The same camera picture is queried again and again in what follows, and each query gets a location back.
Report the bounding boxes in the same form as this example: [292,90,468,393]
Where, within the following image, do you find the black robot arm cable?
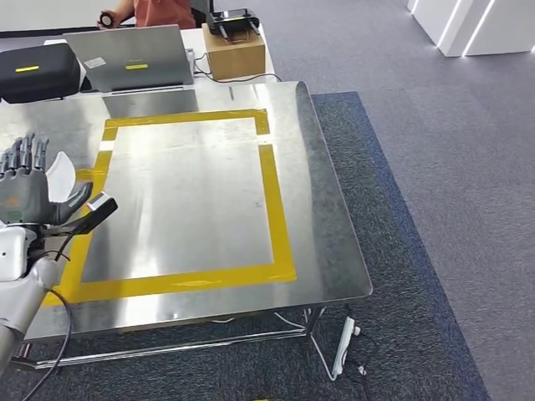
[21,235,75,401]

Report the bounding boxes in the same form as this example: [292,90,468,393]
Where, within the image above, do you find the white power strip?
[331,316,361,381]

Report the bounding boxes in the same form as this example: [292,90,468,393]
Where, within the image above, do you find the white plastic body part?
[45,152,77,204]

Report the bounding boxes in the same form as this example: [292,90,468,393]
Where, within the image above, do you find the black desk cable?
[193,52,282,86]

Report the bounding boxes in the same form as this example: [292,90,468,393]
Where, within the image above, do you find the yellow bench marking tape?
[42,109,298,308]

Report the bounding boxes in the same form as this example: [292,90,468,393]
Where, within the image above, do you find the brown cardboard box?
[201,23,267,82]

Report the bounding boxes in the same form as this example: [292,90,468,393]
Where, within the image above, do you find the white power cable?
[211,311,348,383]

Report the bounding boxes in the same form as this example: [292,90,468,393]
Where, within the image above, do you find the steel workbench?
[0,79,373,371]

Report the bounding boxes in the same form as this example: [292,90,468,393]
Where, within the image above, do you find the white lit display plinth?
[407,0,535,58]

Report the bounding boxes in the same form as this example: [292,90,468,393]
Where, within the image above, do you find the black remote controller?
[206,8,261,42]

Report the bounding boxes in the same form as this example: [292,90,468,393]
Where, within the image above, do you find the long black floor cable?
[345,302,377,401]

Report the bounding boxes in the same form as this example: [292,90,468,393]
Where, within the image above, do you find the person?
[97,0,197,30]

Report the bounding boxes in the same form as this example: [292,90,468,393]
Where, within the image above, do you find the silver laptop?
[63,24,196,96]

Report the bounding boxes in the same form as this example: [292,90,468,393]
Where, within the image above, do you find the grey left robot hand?
[0,132,94,227]

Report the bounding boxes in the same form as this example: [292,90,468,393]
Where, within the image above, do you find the black hard case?
[0,43,83,105]

